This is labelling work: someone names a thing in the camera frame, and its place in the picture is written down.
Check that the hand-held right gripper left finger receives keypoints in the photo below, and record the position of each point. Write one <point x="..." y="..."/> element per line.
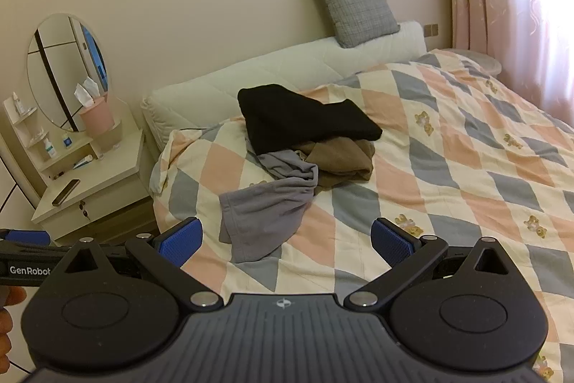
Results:
<point x="181" y="241"/>

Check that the small white bottle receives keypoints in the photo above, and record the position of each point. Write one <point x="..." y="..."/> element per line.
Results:
<point x="19" y="104"/>

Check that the grey garment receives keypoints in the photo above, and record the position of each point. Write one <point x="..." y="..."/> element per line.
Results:
<point x="264" y="208"/>

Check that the checked pastel quilt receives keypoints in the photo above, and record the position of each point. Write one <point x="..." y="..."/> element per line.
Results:
<point x="448" y="167"/>

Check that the white tube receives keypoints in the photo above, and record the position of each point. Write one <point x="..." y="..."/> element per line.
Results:
<point x="82" y="161"/>

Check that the pink tissue box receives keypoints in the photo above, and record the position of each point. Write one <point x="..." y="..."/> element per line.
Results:
<point x="96" y="116"/>

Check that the cream dressing table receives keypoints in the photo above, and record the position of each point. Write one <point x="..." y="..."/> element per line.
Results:
<point x="107" y="185"/>

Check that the person's left hand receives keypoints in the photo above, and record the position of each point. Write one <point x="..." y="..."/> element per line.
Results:
<point x="11" y="297"/>

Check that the white bottle with blue label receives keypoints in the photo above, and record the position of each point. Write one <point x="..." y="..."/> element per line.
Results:
<point x="50" y="149"/>

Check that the brown garment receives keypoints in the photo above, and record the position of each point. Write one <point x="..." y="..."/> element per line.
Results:
<point x="343" y="163"/>

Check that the grey plaid pillow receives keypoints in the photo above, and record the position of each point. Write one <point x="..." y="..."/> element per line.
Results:
<point x="356" y="6"/>

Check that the dark smartphone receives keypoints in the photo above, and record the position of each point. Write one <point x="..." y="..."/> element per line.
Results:
<point x="66" y="192"/>

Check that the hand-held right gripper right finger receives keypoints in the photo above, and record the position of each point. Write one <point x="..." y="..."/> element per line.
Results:
<point x="392" y="244"/>

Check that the black garment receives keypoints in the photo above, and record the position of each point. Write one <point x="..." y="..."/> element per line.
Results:
<point x="305" y="120"/>

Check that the white padded headboard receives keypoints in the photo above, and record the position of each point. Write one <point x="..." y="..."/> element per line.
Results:
<point x="269" y="73"/>

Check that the wall socket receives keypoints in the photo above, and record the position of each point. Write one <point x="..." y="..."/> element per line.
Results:
<point x="430" y="30"/>

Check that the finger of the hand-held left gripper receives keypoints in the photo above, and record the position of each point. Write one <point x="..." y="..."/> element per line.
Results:
<point x="24" y="237"/>

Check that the round mirror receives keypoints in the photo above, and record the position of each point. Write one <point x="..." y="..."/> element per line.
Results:
<point x="58" y="64"/>

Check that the bunch of keys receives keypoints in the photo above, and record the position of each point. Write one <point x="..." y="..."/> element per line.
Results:
<point x="84" y="211"/>

